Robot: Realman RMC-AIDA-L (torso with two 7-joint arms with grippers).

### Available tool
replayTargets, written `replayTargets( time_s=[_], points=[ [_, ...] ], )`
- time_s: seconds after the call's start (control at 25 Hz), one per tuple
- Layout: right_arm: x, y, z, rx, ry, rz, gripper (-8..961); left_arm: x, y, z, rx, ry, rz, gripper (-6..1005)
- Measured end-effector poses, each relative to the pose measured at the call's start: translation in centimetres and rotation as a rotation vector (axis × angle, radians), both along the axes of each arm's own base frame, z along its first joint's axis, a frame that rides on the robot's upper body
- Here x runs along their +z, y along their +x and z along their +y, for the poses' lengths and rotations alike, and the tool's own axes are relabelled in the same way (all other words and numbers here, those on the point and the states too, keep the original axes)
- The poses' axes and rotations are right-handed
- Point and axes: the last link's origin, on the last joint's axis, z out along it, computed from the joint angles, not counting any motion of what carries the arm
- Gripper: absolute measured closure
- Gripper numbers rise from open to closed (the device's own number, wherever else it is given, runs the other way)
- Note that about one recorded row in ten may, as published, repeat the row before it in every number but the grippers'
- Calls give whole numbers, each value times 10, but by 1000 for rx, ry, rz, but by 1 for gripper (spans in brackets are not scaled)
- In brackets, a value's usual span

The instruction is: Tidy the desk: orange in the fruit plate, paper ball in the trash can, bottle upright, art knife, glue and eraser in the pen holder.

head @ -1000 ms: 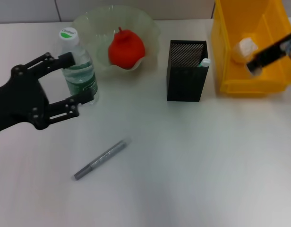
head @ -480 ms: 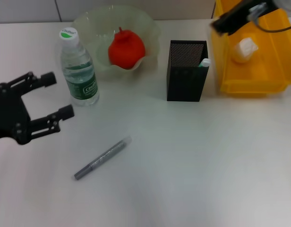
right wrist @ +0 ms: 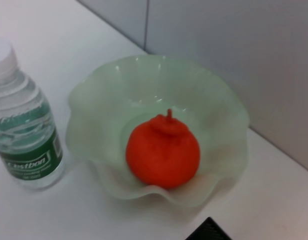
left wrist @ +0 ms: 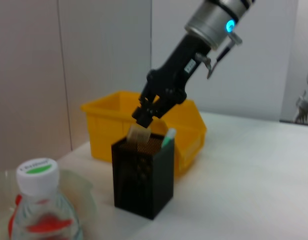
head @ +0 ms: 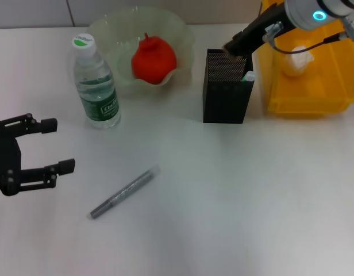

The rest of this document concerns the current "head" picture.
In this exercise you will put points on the white paper ball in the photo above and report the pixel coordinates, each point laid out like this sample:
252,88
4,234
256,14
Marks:
297,61

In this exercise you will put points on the translucent green glass fruit plate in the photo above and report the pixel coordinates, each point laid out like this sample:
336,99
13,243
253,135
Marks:
119,31

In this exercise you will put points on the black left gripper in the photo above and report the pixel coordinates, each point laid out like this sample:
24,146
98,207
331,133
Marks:
6,161

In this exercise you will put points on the yellow plastic bin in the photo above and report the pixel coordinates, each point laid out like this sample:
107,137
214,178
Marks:
306,95

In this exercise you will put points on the clear water bottle green label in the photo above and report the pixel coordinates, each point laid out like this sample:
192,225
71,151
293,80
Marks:
93,80

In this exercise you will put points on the red-orange fruit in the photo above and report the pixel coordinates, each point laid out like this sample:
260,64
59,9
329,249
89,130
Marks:
154,60

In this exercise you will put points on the grey marker pen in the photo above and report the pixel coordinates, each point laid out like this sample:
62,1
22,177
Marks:
125,191

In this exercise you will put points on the black mesh pen holder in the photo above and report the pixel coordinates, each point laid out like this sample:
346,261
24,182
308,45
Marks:
223,97

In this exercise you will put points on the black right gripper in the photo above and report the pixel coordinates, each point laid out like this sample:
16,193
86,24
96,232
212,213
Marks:
257,31

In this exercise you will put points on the green utility knife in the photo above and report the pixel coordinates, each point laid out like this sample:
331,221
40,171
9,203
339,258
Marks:
249,77

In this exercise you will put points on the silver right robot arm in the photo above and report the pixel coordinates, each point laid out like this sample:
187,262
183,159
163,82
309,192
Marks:
315,11

